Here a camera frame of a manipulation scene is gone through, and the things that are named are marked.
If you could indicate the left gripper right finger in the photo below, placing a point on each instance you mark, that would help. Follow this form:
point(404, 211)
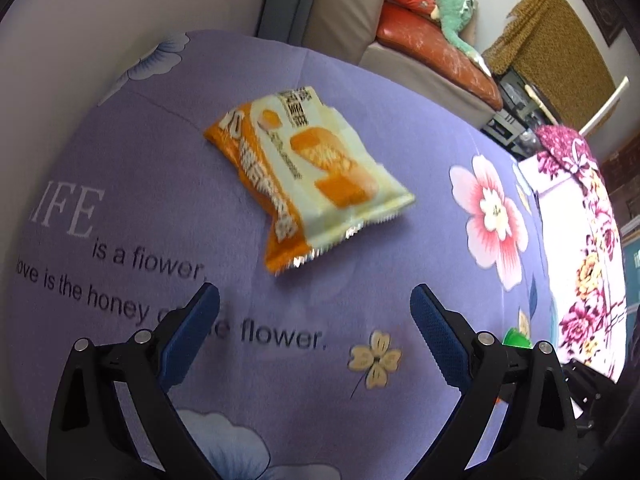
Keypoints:
point(538, 436)

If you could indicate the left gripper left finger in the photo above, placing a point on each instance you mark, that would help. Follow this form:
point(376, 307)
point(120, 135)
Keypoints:
point(88, 437)

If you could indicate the orange cream biscuit packet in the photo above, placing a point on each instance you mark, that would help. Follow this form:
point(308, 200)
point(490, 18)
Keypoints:
point(307, 167)

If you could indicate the pink floral bedspread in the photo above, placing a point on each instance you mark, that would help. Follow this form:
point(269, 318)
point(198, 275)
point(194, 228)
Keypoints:
point(582, 245)

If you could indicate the dark wooden cabinet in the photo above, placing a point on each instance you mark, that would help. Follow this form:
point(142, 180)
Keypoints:
point(621, 177)

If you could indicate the purple floral bed sheet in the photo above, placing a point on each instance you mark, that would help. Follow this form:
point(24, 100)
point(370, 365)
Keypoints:
point(318, 372)

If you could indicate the white pole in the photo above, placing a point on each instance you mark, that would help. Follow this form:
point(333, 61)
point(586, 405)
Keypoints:
point(606, 110)

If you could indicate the black stereo device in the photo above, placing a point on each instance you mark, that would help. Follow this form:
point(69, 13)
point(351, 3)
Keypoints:
point(525, 109)

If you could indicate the leopard print cloth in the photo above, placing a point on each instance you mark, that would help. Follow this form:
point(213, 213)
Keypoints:
point(547, 45)

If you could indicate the red leather cushion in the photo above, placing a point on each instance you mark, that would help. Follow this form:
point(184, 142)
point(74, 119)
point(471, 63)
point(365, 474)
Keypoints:
point(422, 41)

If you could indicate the green plush toy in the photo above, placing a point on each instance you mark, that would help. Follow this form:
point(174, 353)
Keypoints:
point(453, 17)

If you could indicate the beige sofa armchair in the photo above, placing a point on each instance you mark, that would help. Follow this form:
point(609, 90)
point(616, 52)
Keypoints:
point(346, 29)

